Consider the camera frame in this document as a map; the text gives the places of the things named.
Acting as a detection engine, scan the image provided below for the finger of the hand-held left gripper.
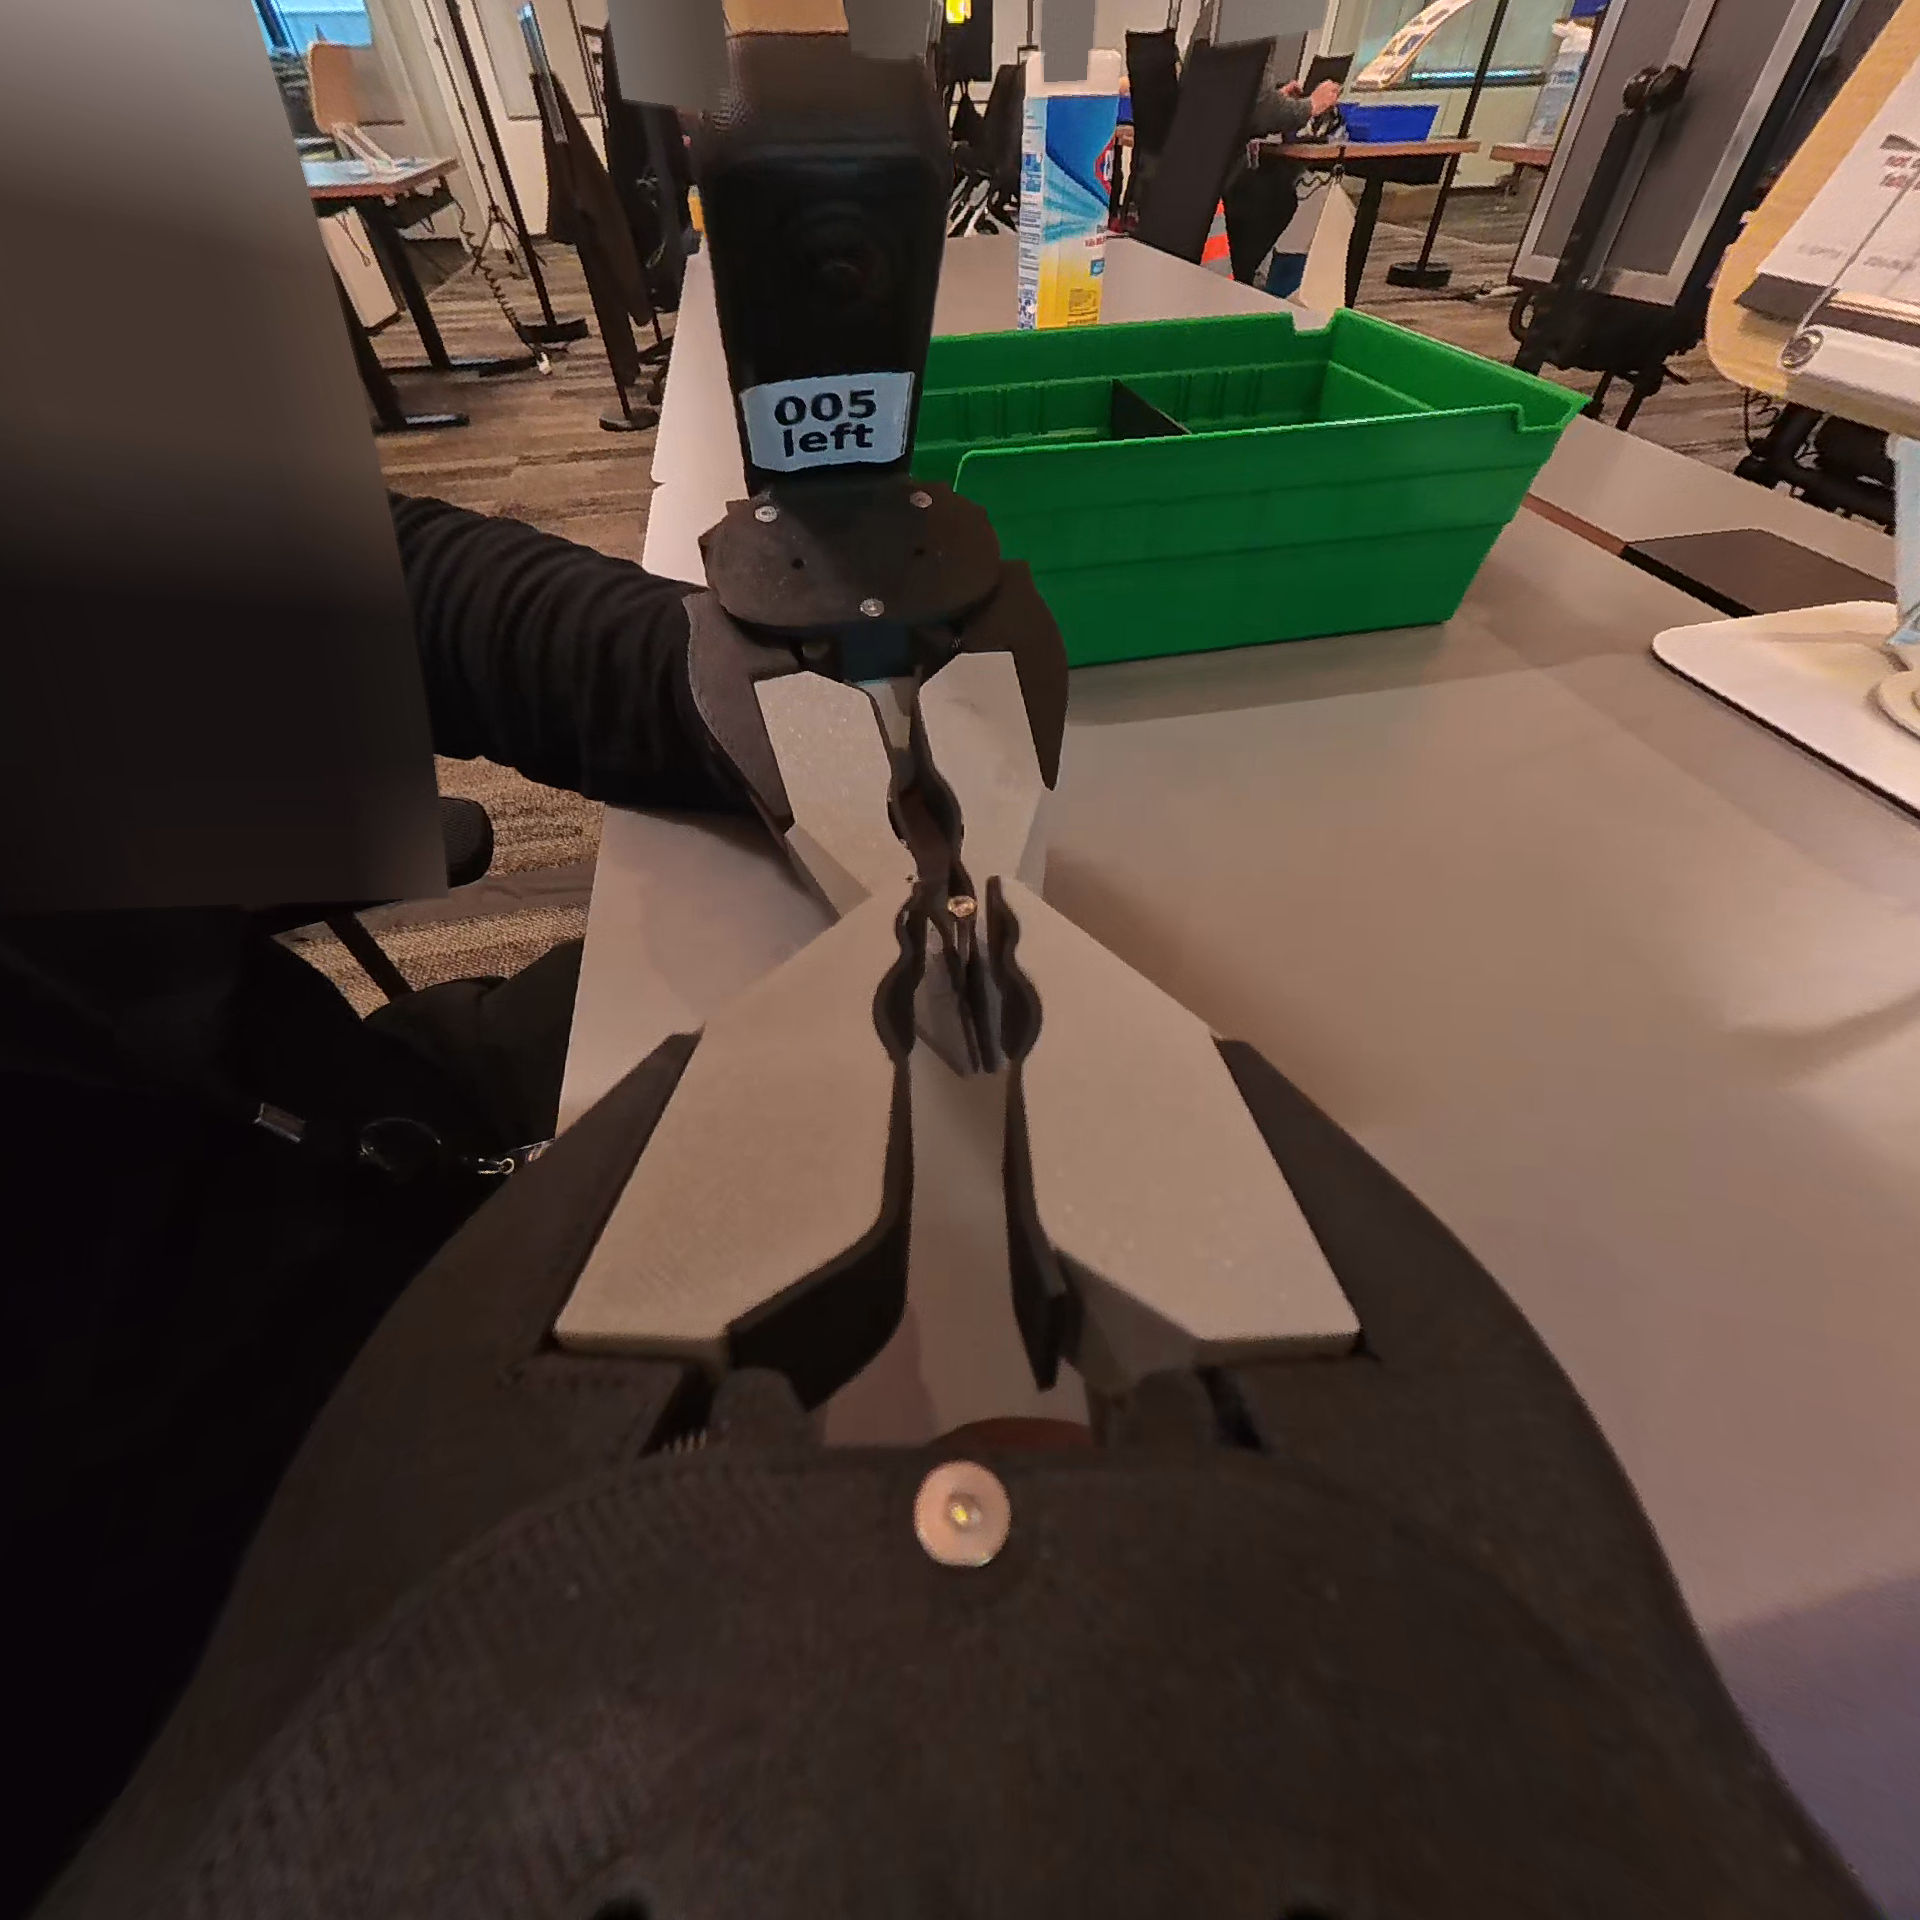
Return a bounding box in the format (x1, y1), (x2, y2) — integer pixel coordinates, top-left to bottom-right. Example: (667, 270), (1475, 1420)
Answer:
(896, 656), (1051, 1078)
(755, 674), (934, 928)

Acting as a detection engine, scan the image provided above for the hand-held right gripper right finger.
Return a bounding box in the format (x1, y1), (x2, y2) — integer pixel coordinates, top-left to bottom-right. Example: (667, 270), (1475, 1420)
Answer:
(991, 873), (1366, 1425)

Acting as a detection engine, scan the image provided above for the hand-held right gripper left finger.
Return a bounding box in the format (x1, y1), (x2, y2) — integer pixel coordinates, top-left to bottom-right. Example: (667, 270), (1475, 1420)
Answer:
(550, 882), (928, 1416)

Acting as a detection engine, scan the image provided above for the person's left forearm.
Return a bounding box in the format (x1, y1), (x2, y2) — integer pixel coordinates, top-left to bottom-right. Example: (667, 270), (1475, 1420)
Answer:
(384, 492), (768, 818)

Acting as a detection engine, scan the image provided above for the grey desk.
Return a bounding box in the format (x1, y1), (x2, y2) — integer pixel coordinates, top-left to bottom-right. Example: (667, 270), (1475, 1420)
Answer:
(558, 232), (1920, 1848)

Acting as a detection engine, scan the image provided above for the wooden standing desk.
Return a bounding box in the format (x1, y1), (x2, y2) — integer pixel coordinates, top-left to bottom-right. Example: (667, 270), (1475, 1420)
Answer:
(305, 153), (471, 430)
(1258, 136), (1483, 310)

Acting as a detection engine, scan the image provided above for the wipes canister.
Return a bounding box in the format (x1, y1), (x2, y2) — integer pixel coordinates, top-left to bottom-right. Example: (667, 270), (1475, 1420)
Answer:
(1019, 49), (1128, 331)

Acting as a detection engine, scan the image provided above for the badge reel with clip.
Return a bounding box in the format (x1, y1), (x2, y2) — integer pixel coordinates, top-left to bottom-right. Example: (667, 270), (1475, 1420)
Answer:
(252, 1099), (560, 1192)

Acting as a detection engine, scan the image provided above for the black office chair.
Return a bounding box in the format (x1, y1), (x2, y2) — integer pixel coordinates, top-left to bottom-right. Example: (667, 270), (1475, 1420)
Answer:
(278, 796), (497, 1003)

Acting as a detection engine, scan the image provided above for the green plastic bin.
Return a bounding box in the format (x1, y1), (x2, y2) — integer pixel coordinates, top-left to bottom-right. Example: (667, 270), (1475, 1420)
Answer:
(907, 307), (1588, 671)

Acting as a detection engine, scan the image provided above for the white document stand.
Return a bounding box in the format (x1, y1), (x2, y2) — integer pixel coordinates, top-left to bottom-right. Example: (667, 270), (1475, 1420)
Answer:
(1654, 294), (1920, 818)

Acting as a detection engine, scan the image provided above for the dark brown flat pad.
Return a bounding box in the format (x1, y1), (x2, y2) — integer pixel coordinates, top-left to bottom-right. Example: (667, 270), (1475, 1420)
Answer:
(1624, 528), (1898, 619)

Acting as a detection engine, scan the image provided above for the grey framed board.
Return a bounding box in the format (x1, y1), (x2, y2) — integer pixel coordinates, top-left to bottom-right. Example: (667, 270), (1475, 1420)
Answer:
(1507, 0), (1870, 430)

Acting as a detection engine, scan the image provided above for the white instruction sheet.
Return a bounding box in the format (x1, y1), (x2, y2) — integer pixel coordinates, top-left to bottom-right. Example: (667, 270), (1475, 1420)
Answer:
(1737, 90), (1920, 326)

